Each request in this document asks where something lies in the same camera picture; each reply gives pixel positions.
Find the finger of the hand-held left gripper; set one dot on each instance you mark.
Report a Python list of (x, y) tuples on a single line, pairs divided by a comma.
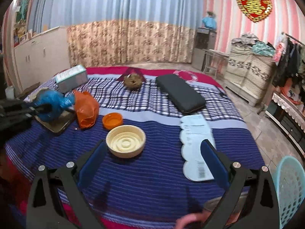
[(44, 109)]

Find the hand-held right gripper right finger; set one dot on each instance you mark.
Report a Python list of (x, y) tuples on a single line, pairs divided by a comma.
[(213, 168)]

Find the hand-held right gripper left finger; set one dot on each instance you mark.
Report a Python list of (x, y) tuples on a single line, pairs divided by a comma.
[(91, 165)]

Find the blue plastic bag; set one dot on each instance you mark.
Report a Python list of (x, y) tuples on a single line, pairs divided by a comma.
[(53, 99)]

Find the white scalloped card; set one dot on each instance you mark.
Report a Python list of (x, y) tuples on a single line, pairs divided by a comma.
[(195, 138)]

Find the light blue plastic basket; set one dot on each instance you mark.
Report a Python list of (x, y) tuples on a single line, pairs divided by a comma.
[(292, 190)]

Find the brown paper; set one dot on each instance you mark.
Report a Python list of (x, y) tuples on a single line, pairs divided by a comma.
[(132, 82)]

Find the beige crumpled cloth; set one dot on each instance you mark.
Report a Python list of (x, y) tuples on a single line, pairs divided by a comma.
[(38, 93)]

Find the brown tray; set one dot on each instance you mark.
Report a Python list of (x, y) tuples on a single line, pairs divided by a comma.
[(58, 125)]

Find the teal cardboard box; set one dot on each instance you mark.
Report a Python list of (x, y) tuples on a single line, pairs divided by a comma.
[(71, 78)]

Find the beige round lid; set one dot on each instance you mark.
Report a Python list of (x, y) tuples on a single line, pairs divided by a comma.
[(125, 142)]

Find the orange plastic bag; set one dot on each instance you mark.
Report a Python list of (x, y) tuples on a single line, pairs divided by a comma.
[(87, 109)]

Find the orange round lid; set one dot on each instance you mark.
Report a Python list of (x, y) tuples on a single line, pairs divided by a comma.
[(112, 121)]

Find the white cabinet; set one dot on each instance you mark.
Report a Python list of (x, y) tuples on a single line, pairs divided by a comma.
[(43, 59)]

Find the striped blue red blanket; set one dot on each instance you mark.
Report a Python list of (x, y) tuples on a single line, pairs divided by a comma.
[(154, 190)]

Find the cluster of small ornaments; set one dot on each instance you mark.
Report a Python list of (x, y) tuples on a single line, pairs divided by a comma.
[(22, 37)]

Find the black zip case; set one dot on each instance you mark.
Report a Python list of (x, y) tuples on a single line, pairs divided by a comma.
[(181, 93)]

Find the lace covered low shelf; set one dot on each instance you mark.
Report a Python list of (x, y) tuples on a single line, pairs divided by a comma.
[(288, 114)]

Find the patterned cloth covered cabinet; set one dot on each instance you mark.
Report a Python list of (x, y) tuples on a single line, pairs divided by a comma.
[(250, 74)]

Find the cartoon printed cushion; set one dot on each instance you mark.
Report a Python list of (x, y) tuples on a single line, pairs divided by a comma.
[(294, 95)]

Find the small white table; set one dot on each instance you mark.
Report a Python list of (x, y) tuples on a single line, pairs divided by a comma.
[(216, 53)]

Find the grey water dispenser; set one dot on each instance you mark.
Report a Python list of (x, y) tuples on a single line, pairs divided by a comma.
[(201, 50)]

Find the blue and floral curtain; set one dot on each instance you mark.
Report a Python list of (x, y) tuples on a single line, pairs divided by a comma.
[(119, 16)]

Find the teal clothes pile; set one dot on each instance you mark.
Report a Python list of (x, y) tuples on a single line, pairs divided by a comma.
[(263, 49)]

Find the grey clothes pile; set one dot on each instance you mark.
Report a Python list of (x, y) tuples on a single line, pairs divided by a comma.
[(245, 40)]

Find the row of hanging clothes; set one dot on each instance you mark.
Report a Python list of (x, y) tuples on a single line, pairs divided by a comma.
[(294, 62)]

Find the blue vase with dried plant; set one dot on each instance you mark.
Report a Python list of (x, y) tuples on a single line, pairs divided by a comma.
[(209, 22)]

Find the metal clothes rack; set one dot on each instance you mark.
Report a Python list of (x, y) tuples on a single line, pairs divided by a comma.
[(292, 37)]

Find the green wall poster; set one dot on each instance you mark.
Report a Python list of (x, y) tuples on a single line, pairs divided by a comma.
[(23, 7)]

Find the red heart wall decoration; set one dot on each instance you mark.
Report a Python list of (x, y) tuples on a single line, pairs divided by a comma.
[(254, 6)]

